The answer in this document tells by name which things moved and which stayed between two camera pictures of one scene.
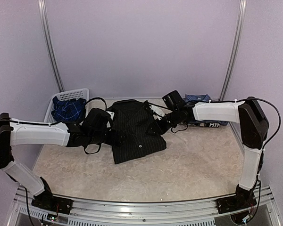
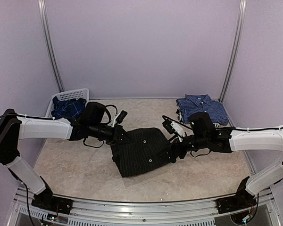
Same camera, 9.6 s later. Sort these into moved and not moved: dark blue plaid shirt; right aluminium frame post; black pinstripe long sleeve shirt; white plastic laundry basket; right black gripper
Moved: right black gripper; black pinstripe long sleeve shirt
Not moved: right aluminium frame post; white plastic laundry basket; dark blue plaid shirt
